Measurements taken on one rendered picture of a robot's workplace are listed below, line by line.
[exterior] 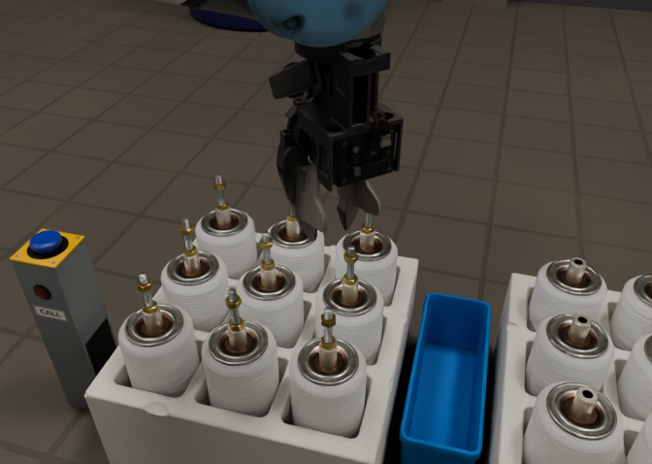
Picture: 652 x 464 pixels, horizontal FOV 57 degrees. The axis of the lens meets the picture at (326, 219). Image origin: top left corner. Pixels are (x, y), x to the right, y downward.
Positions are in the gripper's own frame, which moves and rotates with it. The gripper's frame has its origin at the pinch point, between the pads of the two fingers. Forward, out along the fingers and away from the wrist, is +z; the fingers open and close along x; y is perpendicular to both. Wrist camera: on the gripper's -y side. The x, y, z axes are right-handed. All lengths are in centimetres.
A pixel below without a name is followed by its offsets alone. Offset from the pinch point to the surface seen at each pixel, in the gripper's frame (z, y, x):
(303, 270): 24.9, -20.0, 6.6
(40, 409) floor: 46, -32, -36
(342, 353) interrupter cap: 21.0, 0.6, 2.1
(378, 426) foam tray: 28.3, 7.4, 3.5
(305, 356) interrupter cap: 21.0, -1.2, -2.3
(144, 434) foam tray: 34.2, -9.8, -22.5
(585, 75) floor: 46, -89, 152
